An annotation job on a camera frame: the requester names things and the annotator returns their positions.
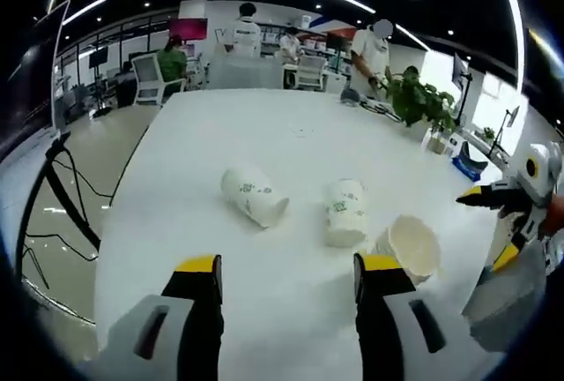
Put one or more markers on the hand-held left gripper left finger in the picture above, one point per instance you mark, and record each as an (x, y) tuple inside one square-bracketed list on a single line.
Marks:
[(185, 323)]

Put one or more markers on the grey rounded device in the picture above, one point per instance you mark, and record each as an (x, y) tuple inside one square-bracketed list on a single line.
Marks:
[(350, 96)]

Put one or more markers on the black display stand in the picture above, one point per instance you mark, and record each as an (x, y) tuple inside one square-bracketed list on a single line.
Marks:
[(57, 178)]

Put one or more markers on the blue tissue box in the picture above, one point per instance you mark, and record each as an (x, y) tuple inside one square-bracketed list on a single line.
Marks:
[(468, 162)]

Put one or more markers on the white plant pot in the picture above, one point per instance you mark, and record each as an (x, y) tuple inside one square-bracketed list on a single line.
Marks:
[(429, 140)]

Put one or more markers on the green potted plant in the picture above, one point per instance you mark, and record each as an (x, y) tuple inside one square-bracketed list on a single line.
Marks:
[(418, 99)]

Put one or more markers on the white office chair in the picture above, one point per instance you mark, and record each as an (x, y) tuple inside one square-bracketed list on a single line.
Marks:
[(310, 72), (150, 81)]

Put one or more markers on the white table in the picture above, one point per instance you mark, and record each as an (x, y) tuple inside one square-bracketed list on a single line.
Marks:
[(286, 301)]

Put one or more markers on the pink display screen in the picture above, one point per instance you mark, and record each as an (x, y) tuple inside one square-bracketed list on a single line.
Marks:
[(188, 29)]

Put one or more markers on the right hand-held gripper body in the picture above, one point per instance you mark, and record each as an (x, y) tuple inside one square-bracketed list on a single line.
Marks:
[(544, 174)]

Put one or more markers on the frosted partition panel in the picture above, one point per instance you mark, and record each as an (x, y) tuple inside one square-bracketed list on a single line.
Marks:
[(247, 73)]

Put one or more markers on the grey mesh office chair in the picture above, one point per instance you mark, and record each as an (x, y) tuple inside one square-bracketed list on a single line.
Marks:
[(502, 301)]

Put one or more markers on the white printed paper cup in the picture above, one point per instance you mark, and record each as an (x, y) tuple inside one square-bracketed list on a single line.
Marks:
[(251, 193), (414, 244), (346, 213)]

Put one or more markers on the small monitor on pole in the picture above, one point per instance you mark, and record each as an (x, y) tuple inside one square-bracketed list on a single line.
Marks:
[(511, 118)]

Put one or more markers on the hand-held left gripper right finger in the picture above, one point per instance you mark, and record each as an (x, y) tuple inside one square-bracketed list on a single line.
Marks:
[(388, 323)]

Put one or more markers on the person's right hand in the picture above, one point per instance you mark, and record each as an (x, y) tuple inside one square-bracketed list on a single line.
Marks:
[(557, 218)]

